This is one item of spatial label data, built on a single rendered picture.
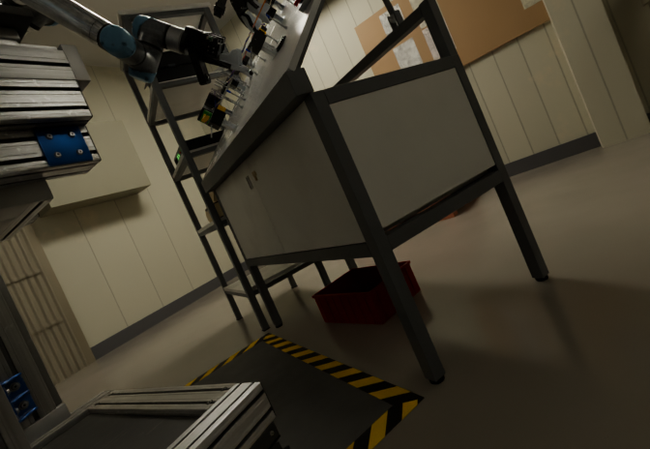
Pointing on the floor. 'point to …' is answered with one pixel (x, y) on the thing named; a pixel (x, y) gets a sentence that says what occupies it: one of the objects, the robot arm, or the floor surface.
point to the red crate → (361, 296)
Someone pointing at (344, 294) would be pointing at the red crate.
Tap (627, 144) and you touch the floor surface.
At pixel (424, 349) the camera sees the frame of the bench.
